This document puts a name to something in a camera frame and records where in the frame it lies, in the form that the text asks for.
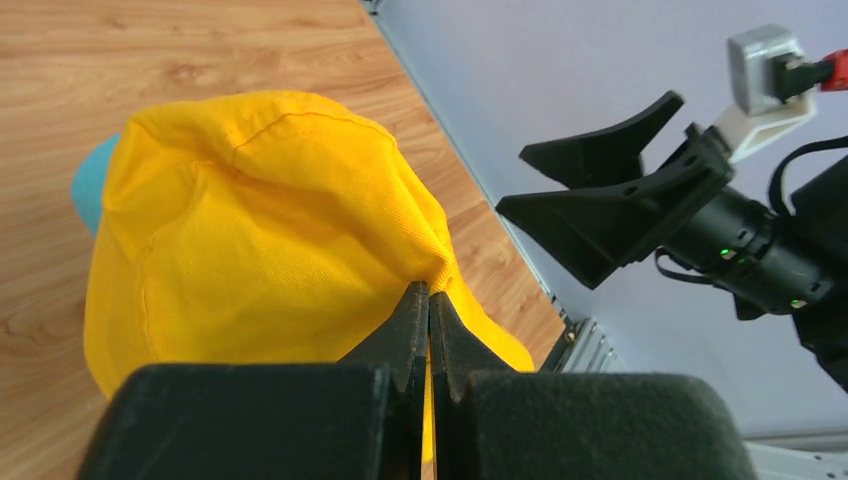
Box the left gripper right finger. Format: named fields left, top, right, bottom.
left=429, top=293, right=755, bottom=479

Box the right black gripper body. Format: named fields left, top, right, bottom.
left=655, top=139, right=835, bottom=316

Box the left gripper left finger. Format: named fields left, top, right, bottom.
left=78, top=282, right=429, bottom=479

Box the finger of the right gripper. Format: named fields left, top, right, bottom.
left=519, top=91, right=684, bottom=189
left=496, top=152, right=734, bottom=289

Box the yellow bucket hat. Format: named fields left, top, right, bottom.
left=84, top=92, right=533, bottom=464

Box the teal bucket hat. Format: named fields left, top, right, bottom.
left=70, top=134, right=120, bottom=236

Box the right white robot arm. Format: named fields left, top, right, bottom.
left=496, top=91, right=847, bottom=386

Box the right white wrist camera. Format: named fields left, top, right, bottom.
left=713, top=24, right=847, bottom=165

